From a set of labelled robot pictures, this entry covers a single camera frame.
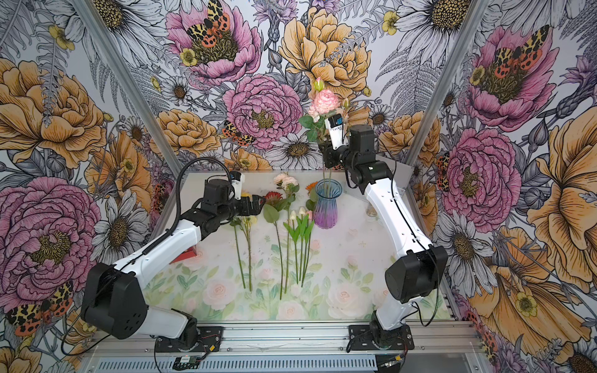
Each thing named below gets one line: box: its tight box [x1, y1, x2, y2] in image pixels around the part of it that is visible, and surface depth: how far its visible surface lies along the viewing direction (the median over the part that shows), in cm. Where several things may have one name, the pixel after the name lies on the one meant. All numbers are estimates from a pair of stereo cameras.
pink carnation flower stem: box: [298, 76, 341, 183], surface depth 67 cm
